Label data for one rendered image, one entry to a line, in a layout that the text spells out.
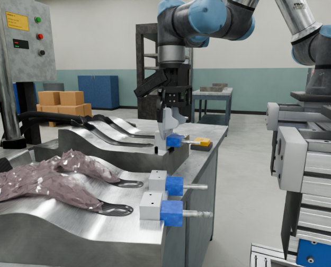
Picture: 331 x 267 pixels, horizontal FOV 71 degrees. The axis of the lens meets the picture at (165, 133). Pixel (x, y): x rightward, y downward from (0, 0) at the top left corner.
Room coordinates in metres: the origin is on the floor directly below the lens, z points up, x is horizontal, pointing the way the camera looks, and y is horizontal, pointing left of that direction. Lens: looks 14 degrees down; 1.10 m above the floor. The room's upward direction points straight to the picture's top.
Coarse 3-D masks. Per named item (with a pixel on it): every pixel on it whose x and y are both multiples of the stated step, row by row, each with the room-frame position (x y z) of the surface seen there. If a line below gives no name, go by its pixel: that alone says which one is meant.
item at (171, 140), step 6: (156, 132) 0.65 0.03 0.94; (168, 132) 0.66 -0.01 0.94; (156, 138) 0.65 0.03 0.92; (168, 138) 0.64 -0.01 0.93; (174, 138) 0.64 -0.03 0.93; (180, 138) 0.64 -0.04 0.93; (156, 144) 0.65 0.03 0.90; (162, 144) 0.65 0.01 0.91; (168, 144) 0.64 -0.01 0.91; (174, 144) 0.64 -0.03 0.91; (180, 144) 0.64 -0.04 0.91; (198, 144) 0.63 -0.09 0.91
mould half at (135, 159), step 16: (64, 128) 0.74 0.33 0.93; (80, 128) 0.75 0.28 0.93; (112, 128) 0.84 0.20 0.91; (128, 128) 0.89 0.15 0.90; (48, 144) 0.80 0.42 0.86; (64, 144) 0.73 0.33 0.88; (80, 144) 0.70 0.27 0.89; (96, 144) 0.69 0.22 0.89; (112, 160) 0.66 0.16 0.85; (128, 160) 0.64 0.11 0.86; (144, 160) 0.62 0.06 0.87; (160, 160) 0.60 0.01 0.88; (176, 160) 0.70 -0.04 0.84
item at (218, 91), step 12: (216, 84) 5.58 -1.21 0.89; (192, 96) 4.30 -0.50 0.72; (204, 96) 4.24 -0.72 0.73; (216, 96) 4.18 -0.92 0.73; (228, 96) 4.11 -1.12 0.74; (192, 108) 4.31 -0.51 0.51; (204, 108) 6.05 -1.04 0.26; (228, 108) 4.12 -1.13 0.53; (192, 120) 4.31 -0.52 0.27; (204, 120) 5.16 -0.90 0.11; (216, 120) 5.16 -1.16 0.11; (228, 120) 4.99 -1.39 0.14
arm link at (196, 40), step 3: (222, 0) 0.81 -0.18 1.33; (225, 0) 0.81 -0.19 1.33; (225, 3) 0.81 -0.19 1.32; (195, 36) 0.79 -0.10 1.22; (198, 36) 0.79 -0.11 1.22; (201, 36) 0.79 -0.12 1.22; (189, 39) 0.85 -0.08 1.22; (192, 39) 0.82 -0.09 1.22; (195, 39) 0.80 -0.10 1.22; (198, 39) 0.80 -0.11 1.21; (201, 39) 0.80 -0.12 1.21; (204, 39) 0.80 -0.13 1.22; (192, 42) 0.86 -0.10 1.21; (195, 42) 0.84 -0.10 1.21; (198, 42) 0.83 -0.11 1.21; (201, 42) 0.83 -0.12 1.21
